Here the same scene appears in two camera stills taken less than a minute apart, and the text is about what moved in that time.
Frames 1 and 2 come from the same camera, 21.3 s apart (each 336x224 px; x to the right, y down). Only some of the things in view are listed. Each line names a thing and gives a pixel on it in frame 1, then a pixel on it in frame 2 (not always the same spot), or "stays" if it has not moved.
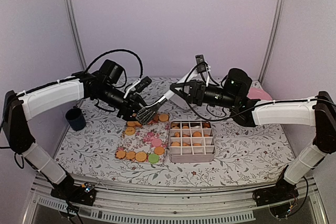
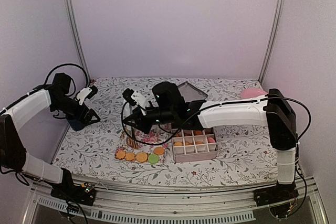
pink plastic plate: x=257 y=93 stays
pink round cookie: x=156 y=142 -> x=211 y=139
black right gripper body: x=198 y=95 -> x=145 y=127
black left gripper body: x=125 y=108 -> x=79 y=115
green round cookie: x=153 y=158 stays
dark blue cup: x=75 y=118 stays
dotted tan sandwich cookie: x=140 y=156 stays
